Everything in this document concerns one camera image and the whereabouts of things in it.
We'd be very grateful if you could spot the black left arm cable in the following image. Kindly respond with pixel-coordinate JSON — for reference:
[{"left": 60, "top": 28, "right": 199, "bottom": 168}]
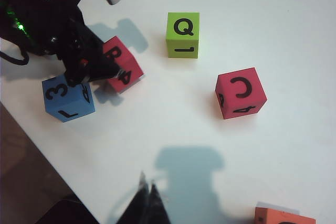
[{"left": 0, "top": 50, "right": 29, "bottom": 66}]

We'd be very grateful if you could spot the green block Q L U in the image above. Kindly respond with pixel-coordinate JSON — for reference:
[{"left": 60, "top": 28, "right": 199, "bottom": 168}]
[{"left": 165, "top": 12, "right": 200, "bottom": 59}]

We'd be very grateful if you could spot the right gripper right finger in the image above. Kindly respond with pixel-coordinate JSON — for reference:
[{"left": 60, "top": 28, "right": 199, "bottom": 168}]
[{"left": 150, "top": 180, "right": 171, "bottom": 224}]

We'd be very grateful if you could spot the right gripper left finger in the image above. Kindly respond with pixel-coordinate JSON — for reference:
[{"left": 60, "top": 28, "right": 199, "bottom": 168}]
[{"left": 115, "top": 171, "right": 152, "bottom": 224}]

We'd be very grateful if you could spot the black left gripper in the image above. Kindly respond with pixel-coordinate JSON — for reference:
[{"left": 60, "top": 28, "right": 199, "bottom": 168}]
[{"left": 34, "top": 3, "right": 122, "bottom": 87}]

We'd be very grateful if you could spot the pink block R T 4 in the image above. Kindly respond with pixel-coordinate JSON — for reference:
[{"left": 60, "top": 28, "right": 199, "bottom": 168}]
[{"left": 101, "top": 36, "right": 144, "bottom": 94}]

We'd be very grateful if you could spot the orange block 7 2 Q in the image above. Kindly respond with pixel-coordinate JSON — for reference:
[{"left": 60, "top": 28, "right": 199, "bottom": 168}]
[{"left": 254, "top": 207, "right": 317, "bottom": 224}]

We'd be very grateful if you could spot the blue block Z L 3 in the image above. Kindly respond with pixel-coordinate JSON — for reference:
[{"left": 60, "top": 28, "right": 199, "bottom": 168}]
[{"left": 41, "top": 74, "right": 97, "bottom": 123}]

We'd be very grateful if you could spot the pink block 4 5 C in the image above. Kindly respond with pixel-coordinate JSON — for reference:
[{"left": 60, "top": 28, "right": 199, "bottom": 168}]
[{"left": 214, "top": 67, "right": 268, "bottom": 120}]

